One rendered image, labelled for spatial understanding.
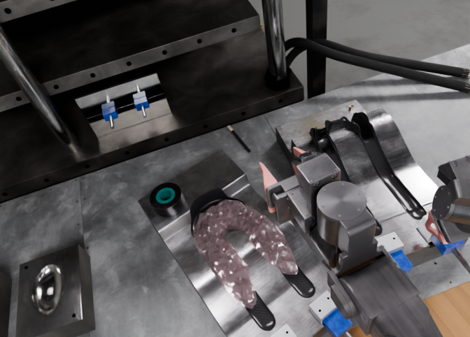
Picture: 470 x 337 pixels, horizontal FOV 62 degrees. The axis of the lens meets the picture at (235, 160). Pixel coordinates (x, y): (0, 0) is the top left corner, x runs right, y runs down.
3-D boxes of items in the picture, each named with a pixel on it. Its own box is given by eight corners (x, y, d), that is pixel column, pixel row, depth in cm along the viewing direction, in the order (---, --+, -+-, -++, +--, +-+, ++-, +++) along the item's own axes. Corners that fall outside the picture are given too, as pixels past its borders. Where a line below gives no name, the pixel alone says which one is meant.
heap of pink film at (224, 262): (306, 266, 87) (305, 249, 81) (242, 317, 83) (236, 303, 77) (239, 194, 103) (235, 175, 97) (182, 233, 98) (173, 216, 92)
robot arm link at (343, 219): (294, 198, 47) (352, 283, 39) (355, 170, 49) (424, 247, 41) (298, 247, 56) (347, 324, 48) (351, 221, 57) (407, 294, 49)
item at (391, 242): (427, 298, 79) (433, 287, 75) (405, 307, 78) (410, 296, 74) (390, 243, 87) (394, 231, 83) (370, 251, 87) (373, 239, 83)
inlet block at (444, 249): (479, 275, 78) (489, 261, 74) (457, 283, 77) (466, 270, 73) (436, 222, 87) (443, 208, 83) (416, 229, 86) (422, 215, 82)
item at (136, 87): (171, 112, 139) (157, 73, 126) (97, 137, 137) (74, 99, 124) (148, 42, 172) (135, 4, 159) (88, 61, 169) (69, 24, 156)
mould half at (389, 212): (462, 247, 91) (481, 217, 80) (359, 288, 88) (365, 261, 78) (354, 113, 123) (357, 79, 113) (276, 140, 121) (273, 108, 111)
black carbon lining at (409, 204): (429, 219, 89) (439, 196, 82) (364, 245, 87) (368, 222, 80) (352, 122, 111) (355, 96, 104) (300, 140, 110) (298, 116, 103)
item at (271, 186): (245, 156, 62) (271, 197, 56) (285, 138, 63) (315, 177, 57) (250, 182, 67) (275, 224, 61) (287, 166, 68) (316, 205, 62)
